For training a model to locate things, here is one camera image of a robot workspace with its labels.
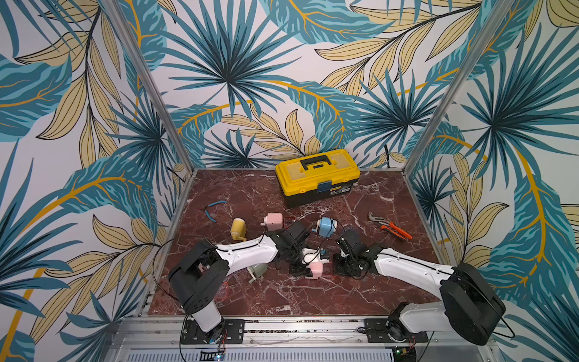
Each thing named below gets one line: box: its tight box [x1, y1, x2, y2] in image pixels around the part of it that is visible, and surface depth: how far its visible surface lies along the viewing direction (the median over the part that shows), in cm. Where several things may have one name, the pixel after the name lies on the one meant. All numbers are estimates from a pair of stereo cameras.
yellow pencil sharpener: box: [230, 217, 247, 242], surface depth 92 cm
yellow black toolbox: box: [274, 149, 362, 208], surface depth 99 cm
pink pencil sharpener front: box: [309, 261, 323, 280], surface depth 80 cm
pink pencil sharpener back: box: [260, 212, 283, 231], surface depth 94 cm
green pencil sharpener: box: [247, 263, 269, 284], surface depth 82 cm
